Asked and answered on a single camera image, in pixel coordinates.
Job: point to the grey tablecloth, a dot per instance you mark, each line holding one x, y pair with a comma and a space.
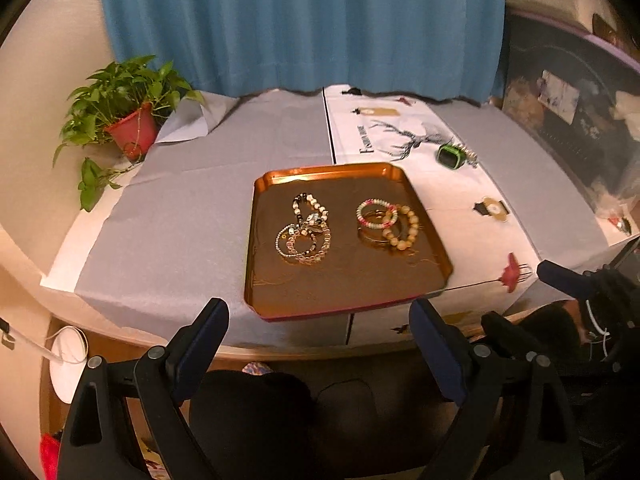
190, 225

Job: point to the patterned cloth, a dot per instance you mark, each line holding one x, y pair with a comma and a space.
152, 462

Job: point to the person's black trouser leg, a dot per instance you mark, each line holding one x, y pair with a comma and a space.
250, 420

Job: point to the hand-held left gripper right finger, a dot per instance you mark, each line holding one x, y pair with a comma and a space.
440, 355

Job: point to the blue curtain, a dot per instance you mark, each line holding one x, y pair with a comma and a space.
300, 25

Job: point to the white round disc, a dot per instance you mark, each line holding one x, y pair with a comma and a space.
67, 360

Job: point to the dark clear storage box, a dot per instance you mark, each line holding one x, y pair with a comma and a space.
540, 60

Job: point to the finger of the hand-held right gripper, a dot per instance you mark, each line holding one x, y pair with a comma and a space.
565, 280
505, 332

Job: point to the green plant in red pot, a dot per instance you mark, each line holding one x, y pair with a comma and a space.
132, 132

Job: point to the green smartwatch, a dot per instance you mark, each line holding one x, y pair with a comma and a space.
449, 154

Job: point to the small red packet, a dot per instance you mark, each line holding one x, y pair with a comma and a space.
620, 222

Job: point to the orange metal tray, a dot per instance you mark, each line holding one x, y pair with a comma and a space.
340, 285

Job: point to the white deer print table runner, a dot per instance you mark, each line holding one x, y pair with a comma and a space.
450, 195

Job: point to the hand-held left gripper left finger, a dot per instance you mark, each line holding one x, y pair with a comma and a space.
200, 355

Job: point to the red cloth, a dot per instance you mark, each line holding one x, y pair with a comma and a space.
49, 455

